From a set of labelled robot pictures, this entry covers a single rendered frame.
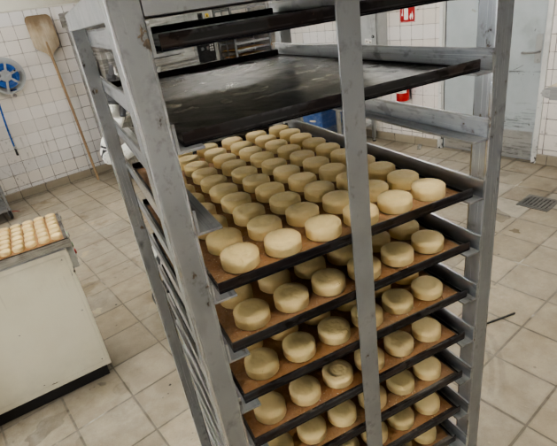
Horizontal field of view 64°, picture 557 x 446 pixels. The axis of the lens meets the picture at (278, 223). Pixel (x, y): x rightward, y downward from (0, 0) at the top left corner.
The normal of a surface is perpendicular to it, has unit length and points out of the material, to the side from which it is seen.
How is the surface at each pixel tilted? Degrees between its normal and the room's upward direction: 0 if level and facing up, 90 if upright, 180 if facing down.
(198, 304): 90
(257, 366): 0
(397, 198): 0
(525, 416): 0
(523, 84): 90
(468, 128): 90
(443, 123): 90
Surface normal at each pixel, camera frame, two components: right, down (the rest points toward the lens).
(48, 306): 0.53, 0.31
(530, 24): -0.77, 0.37
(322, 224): -0.14, -0.89
